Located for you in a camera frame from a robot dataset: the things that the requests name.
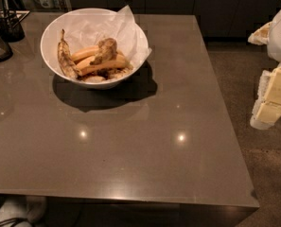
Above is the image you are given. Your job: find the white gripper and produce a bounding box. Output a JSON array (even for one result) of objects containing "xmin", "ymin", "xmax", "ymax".
[{"xmin": 248, "ymin": 9, "xmax": 281, "ymax": 130}]

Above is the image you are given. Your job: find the brown banana peel piece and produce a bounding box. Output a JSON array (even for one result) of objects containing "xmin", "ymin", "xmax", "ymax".
[{"xmin": 91, "ymin": 38, "xmax": 117, "ymax": 65}]

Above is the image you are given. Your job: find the upper yellow banana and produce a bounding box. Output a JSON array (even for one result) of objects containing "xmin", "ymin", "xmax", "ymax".
[{"xmin": 71, "ymin": 45, "xmax": 98, "ymax": 62}]

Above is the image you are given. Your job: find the white bowl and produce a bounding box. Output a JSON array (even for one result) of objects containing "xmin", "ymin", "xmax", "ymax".
[{"xmin": 41, "ymin": 6, "xmax": 151, "ymax": 90}]

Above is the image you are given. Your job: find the brown spotted banana left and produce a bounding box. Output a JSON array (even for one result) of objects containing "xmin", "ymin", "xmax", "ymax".
[{"xmin": 57, "ymin": 29, "xmax": 79, "ymax": 79}]

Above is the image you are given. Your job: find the white paper liner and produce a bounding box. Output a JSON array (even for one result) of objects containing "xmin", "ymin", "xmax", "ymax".
[{"xmin": 65, "ymin": 6, "xmax": 151, "ymax": 68}]

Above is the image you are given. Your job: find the white cloth under table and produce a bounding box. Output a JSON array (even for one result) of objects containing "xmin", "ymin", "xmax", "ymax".
[{"xmin": 0, "ymin": 196, "xmax": 47, "ymax": 227}]

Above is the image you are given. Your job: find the black wire basket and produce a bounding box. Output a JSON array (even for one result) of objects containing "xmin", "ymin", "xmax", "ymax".
[{"xmin": 0, "ymin": 0, "xmax": 25, "ymax": 43}]

